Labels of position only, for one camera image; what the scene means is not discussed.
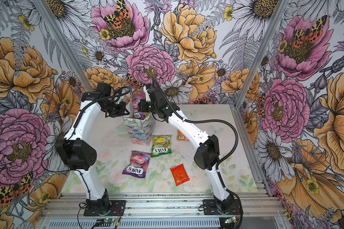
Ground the green circuit board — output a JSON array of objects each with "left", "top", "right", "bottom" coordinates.
[
  {"left": 221, "top": 216, "right": 237, "bottom": 224},
  {"left": 98, "top": 218, "right": 121, "bottom": 226}
]

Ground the orange snack packet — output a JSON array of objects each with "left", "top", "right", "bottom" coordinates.
[{"left": 176, "top": 130, "right": 189, "bottom": 141}]

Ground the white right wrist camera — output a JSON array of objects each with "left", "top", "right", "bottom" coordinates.
[{"left": 143, "top": 85, "right": 151, "bottom": 102}]

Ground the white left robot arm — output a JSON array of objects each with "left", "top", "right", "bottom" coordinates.
[{"left": 54, "top": 83, "right": 131, "bottom": 201}]

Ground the aluminium rail frame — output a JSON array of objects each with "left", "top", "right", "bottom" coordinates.
[{"left": 38, "top": 193, "right": 290, "bottom": 229}]

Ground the black corrugated cable conduit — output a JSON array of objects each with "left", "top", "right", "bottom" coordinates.
[{"left": 151, "top": 76, "right": 244, "bottom": 229}]

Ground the left aluminium corner post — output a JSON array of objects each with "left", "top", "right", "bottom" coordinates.
[{"left": 33, "top": 1, "right": 93, "bottom": 91}]

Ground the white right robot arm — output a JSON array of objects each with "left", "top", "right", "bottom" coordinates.
[{"left": 139, "top": 85, "right": 234, "bottom": 204}]

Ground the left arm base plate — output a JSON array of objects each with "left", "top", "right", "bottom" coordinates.
[{"left": 83, "top": 199, "right": 126, "bottom": 217}]

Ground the purple Fox's bag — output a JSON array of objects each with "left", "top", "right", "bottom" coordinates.
[
  {"left": 122, "top": 151, "right": 152, "bottom": 178},
  {"left": 132, "top": 94, "right": 145, "bottom": 120}
]

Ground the green circuit board left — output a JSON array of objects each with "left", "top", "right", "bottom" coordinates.
[{"left": 98, "top": 218, "right": 121, "bottom": 226}]

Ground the red sauce sachet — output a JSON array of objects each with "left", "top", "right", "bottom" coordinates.
[{"left": 170, "top": 164, "right": 190, "bottom": 186}]

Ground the aluminium corner post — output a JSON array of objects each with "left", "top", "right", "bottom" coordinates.
[
  {"left": 234, "top": 0, "right": 290, "bottom": 110},
  {"left": 33, "top": 1, "right": 93, "bottom": 91}
]

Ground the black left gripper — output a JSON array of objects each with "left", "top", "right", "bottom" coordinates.
[{"left": 101, "top": 100, "right": 129, "bottom": 117}]

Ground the green Fox's candy bag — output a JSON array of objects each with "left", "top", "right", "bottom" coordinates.
[{"left": 152, "top": 135, "right": 172, "bottom": 157}]

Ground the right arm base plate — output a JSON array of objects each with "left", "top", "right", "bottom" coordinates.
[{"left": 203, "top": 199, "right": 243, "bottom": 216}]

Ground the floral paper gift bag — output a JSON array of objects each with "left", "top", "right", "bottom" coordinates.
[{"left": 123, "top": 101, "right": 155, "bottom": 146}]

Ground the right aluminium corner post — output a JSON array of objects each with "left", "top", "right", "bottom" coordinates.
[{"left": 234, "top": 0, "right": 290, "bottom": 110}]

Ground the green circuit board right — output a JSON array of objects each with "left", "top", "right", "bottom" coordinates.
[{"left": 221, "top": 216, "right": 237, "bottom": 224}]

